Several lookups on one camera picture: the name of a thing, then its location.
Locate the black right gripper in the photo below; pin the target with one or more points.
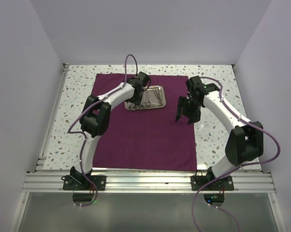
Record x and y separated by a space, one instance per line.
193 117

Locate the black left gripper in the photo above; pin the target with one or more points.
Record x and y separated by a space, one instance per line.
137 101

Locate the steel instrument tray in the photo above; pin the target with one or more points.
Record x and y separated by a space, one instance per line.
155 95

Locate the maroon surgical cloth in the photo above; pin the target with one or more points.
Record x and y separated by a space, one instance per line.
150 139

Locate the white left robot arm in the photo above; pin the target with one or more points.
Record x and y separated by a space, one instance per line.
94 121

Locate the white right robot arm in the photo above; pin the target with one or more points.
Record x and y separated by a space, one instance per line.
245 141

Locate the steel scissors and forceps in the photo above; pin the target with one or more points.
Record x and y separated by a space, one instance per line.
150 101

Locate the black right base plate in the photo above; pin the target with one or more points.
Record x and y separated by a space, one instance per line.
207 182

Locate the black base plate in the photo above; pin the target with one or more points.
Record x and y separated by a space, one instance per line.
207 182
72 184

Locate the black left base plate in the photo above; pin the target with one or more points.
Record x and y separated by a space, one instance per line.
72 184

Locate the aluminium rail frame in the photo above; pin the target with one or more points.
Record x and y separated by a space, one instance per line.
134 200

